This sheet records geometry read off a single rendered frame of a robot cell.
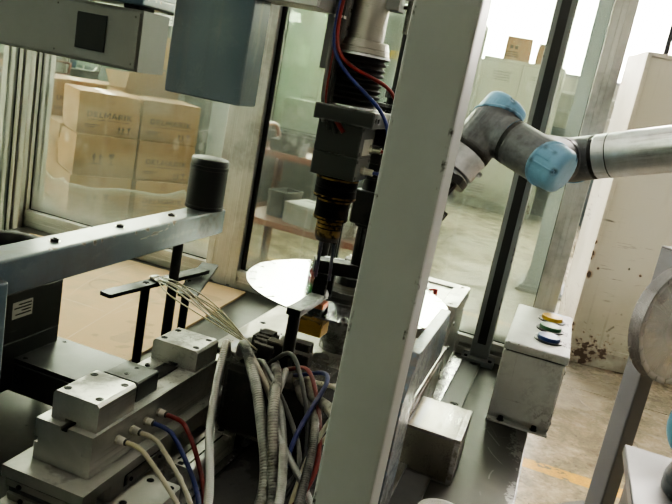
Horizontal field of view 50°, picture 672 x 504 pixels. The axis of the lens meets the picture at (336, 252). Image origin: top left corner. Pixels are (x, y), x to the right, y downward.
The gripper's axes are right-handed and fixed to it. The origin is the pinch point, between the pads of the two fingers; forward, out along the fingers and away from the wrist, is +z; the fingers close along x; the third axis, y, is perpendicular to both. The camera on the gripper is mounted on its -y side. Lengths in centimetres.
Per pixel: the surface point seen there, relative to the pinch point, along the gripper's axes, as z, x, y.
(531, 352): -6.0, 30.5, 1.1
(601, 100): -54, 16, -17
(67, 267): 23, -30, 41
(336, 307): 8.7, -1.5, 15.4
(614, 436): -9, 95, -82
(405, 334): 4, -3, 77
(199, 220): 11.8, -25.1, 15.0
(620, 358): -55, 167, -269
